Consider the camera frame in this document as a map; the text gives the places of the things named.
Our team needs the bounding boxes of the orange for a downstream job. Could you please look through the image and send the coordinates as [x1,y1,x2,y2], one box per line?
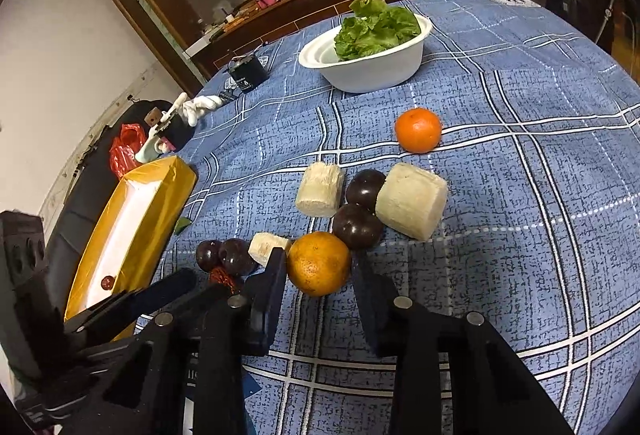
[394,108,443,154]
[286,231,352,298]

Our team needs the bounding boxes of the wooden counter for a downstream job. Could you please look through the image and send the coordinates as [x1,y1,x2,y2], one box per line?
[185,0,416,86]

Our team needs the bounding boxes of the black leather sofa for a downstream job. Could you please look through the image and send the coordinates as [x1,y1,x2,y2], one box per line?
[42,100,201,311]

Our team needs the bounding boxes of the yellow cardboard tray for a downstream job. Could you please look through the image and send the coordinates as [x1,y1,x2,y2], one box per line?
[64,155,197,341]

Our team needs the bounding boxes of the white bowl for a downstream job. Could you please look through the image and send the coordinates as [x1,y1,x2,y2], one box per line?
[298,12,433,94]

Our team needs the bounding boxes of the large peeled sugarcane piece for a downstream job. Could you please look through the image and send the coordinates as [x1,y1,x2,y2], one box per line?
[375,163,449,242]

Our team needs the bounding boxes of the medium peeled sugarcane piece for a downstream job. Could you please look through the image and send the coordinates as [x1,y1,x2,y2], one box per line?
[294,161,346,219]

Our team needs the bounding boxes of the small peeled sugarcane piece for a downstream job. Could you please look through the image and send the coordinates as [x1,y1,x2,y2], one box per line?
[248,232,292,268]

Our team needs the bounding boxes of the white flat box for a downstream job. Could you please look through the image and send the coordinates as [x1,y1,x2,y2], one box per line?
[185,35,213,56]

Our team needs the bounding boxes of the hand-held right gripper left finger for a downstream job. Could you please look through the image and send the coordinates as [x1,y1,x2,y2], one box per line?
[30,247,289,435]

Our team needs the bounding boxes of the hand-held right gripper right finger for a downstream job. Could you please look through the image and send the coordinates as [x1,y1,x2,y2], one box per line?
[354,256,576,435]

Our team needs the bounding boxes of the green lettuce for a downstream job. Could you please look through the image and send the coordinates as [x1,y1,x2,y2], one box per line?
[333,0,421,62]

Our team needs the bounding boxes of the red plastic bag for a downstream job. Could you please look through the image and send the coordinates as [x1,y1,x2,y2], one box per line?
[109,123,151,180]

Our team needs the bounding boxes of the dark purple plum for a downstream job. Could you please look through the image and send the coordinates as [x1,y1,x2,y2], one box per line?
[218,238,259,277]
[195,240,224,273]
[332,203,386,251]
[345,169,387,210]

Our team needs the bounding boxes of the dark bottle with cork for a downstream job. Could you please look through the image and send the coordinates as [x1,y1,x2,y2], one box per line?
[145,107,193,150]

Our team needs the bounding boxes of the black jar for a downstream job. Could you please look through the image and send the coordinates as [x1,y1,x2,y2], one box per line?
[226,56,271,96]

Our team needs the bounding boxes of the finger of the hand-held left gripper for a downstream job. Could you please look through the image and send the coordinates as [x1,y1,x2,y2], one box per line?
[127,267,197,318]
[64,290,136,333]

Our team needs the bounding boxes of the blue plaid tablecloth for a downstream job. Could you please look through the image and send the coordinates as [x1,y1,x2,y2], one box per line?
[135,0,640,435]

